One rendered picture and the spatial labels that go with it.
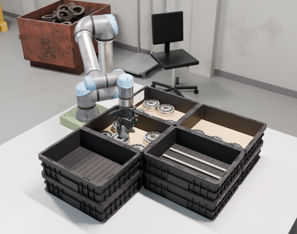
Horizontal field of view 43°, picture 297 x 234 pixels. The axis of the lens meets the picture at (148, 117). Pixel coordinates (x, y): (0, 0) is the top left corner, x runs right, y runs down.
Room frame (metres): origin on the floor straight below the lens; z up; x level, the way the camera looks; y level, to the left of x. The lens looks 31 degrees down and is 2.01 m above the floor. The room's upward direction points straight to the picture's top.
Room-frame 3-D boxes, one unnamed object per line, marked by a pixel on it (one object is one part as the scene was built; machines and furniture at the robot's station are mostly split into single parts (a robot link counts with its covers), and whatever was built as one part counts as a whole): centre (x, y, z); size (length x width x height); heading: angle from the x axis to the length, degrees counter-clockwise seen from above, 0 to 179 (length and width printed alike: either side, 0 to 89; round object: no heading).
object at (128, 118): (1.66, 0.11, 1.02); 0.09 x 0.08 x 0.12; 55
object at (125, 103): (1.67, 0.11, 1.10); 0.08 x 0.08 x 0.05
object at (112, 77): (1.76, 0.16, 1.17); 0.11 x 0.11 x 0.08; 18
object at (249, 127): (1.71, -0.39, 0.87); 0.40 x 0.30 x 0.11; 55
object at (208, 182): (1.47, -0.22, 0.92); 0.40 x 0.30 x 0.02; 55
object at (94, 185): (1.45, 0.28, 0.92); 0.40 x 0.30 x 0.02; 55
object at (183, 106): (1.94, -0.06, 0.87); 0.40 x 0.30 x 0.11; 55
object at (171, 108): (2.01, -0.11, 0.86); 0.10 x 0.10 x 0.01
